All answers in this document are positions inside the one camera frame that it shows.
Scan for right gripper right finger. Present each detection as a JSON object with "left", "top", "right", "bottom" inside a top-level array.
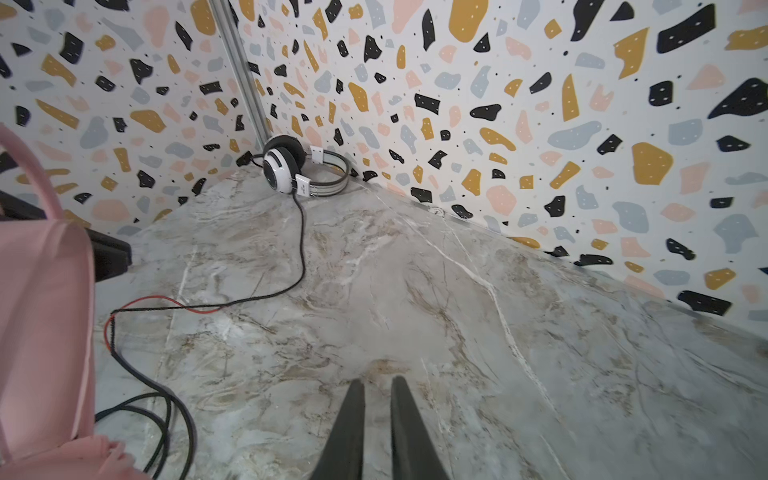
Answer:
[{"left": 391, "top": 376, "right": 449, "bottom": 480}]

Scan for pink headphones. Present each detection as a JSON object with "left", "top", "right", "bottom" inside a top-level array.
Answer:
[{"left": 1, "top": 128, "right": 147, "bottom": 479}]

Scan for black headphone cable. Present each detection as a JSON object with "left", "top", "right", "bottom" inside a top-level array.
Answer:
[{"left": 94, "top": 191, "right": 308, "bottom": 480}]

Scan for white black headphones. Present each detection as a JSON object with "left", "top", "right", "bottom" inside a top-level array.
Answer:
[{"left": 254, "top": 135, "right": 352, "bottom": 197}]

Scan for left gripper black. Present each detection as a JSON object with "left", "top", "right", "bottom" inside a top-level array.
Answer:
[{"left": 1, "top": 192, "right": 132, "bottom": 282}]

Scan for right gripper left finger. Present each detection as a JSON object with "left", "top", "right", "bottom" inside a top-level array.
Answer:
[{"left": 310, "top": 379, "right": 365, "bottom": 480}]

